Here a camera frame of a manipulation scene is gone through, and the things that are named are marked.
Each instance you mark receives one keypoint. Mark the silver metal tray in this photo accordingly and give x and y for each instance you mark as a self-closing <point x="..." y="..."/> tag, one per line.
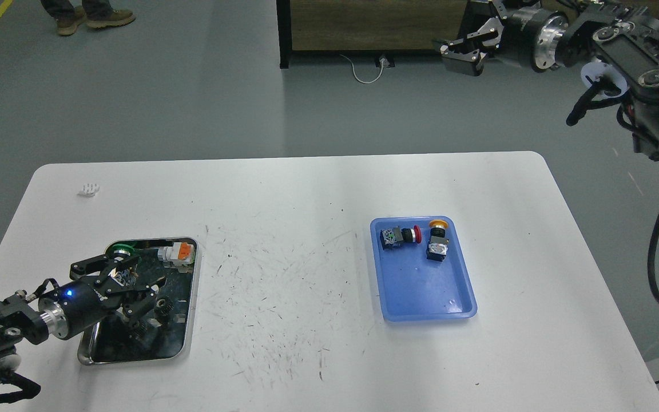
<point x="109" y="341"/>

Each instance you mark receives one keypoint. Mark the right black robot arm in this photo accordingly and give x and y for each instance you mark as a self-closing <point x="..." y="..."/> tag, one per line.
<point x="617" y="45"/>

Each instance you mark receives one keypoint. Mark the wooden cabinet black frame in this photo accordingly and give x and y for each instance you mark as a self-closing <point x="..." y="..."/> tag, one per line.
<point x="364" y="28"/>

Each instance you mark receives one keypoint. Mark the red push button switch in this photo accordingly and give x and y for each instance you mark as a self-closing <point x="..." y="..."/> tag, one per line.
<point x="396" y="237"/>

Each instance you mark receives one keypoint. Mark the green push button switch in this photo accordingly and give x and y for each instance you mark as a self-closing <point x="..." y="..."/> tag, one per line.
<point x="126" y="259"/>

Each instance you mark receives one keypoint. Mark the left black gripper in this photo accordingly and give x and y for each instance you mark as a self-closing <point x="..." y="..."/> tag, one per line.
<point x="70" y="309"/>

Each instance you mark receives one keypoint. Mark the person legs and boots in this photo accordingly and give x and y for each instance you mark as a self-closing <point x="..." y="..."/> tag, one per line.
<point x="95" y="14"/>

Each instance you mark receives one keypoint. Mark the small white plastic clip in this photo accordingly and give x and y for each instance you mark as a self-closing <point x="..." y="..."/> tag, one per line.
<point x="89" y="190"/>

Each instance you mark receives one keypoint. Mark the yellow push button switch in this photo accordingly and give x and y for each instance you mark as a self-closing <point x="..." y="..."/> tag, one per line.
<point x="438" y="243"/>

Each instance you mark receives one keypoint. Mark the blue plastic tray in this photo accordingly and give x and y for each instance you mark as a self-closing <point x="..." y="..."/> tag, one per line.
<point x="415" y="289"/>

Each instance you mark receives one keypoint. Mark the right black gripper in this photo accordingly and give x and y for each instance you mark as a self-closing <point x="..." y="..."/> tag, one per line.
<point x="529" y="39"/>

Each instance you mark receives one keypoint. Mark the orange white connector block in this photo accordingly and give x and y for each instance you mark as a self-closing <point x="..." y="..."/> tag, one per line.
<point x="179" y="256"/>

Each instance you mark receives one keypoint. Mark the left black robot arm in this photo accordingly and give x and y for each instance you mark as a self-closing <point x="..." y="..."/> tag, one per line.
<point x="20" y="321"/>

